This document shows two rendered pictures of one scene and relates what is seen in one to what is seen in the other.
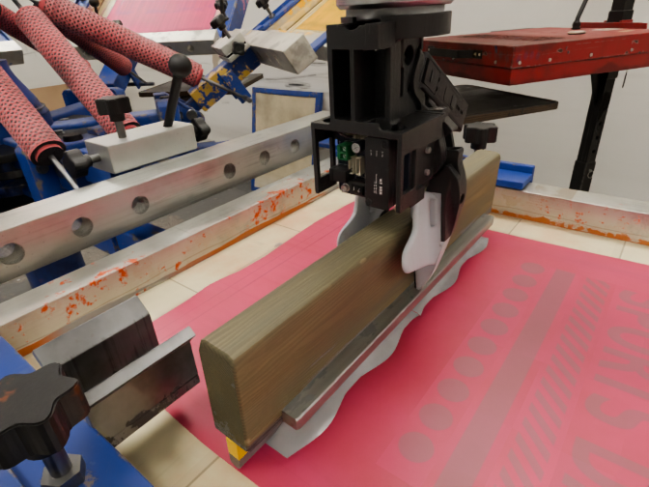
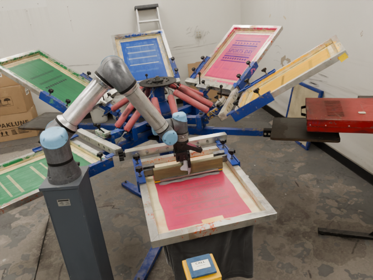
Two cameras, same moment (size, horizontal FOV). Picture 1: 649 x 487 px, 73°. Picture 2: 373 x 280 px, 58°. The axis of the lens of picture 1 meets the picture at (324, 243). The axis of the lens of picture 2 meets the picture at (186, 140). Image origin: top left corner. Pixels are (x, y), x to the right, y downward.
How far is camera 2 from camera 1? 1.68 m
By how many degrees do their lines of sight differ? 36
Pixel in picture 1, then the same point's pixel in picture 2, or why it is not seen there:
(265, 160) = (198, 143)
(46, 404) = (139, 168)
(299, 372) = (162, 176)
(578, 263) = (224, 181)
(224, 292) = not seen: hidden behind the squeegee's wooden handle
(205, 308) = not seen: hidden behind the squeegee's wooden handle
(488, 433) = (179, 190)
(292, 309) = (161, 168)
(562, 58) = (332, 125)
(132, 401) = (148, 173)
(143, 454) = (148, 180)
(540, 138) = not seen: outside the picture
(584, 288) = (217, 184)
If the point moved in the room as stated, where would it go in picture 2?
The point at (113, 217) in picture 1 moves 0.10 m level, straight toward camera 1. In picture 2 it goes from (162, 149) to (158, 156)
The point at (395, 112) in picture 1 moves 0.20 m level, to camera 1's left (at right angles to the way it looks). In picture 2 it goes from (178, 150) to (152, 143)
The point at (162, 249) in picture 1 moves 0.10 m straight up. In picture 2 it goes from (166, 157) to (164, 143)
